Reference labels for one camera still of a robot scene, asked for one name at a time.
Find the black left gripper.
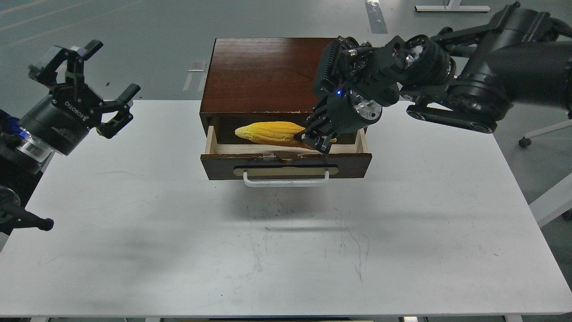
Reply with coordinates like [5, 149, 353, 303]
[19, 39, 141, 156]

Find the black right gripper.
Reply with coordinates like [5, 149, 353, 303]
[306, 92, 383, 155]

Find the yellow corn cob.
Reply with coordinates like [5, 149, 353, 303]
[234, 122, 313, 149]

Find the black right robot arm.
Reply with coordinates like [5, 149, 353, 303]
[294, 2, 572, 155]

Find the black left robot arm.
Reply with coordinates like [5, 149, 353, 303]
[0, 39, 141, 235]

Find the dark wooden drawer cabinet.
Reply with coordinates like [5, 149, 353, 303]
[199, 38, 372, 135]

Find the white table leg base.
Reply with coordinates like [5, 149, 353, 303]
[414, 0, 491, 13]

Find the white office chair base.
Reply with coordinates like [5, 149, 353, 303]
[517, 119, 571, 227]

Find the wooden drawer with white handle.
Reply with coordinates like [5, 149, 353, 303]
[200, 126, 373, 186]

